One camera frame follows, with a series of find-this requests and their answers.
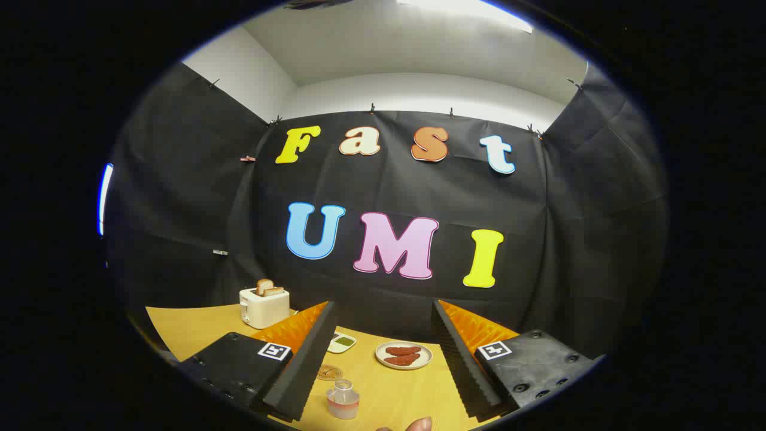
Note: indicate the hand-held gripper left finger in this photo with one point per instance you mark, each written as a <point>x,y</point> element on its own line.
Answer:
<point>305,359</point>

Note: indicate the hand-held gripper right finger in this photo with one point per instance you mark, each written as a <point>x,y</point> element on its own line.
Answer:
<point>464,359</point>

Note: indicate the round wooden coaster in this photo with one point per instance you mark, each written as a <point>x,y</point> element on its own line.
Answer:
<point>329,372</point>

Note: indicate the clear juice bottle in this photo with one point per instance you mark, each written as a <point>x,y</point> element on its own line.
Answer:
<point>343,404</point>

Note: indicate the white round plate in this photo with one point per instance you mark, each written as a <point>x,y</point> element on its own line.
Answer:
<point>426,358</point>

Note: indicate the small dish green sauce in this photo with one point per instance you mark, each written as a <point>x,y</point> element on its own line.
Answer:
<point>343,342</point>

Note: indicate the red sausage piece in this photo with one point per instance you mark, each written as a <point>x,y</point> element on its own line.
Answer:
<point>403,350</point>
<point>402,360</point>

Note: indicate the cream toaster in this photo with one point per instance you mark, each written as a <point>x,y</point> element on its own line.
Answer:
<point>264,308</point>

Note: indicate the short toast slice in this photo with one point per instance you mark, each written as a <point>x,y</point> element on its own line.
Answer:
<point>275,291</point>

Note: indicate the wooden table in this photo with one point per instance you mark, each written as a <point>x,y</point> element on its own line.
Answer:
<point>389,392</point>

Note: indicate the tall toast slice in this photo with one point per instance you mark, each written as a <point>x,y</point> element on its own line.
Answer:
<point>263,285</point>

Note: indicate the black backdrop cloth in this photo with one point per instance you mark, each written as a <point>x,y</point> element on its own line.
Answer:
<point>419,191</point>

